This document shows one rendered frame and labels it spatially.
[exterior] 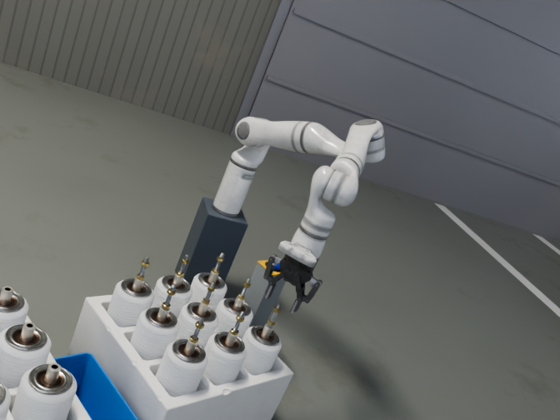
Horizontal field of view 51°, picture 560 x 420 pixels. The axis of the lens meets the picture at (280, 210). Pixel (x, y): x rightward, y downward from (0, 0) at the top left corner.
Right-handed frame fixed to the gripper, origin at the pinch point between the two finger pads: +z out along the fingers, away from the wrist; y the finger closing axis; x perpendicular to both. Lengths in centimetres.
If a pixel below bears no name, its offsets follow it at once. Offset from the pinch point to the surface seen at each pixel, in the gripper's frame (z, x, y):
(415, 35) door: -71, -294, 49
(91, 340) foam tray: 25.2, 18.9, 34.4
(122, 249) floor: 36, -41, 67
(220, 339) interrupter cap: 10.6, 11.8, 7.0
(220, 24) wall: -30, -220, 151
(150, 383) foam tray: 18.0, 28.3, 12.8
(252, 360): 15.6, 4.7, -0.6
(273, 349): 11.3, 2.6, -3.7
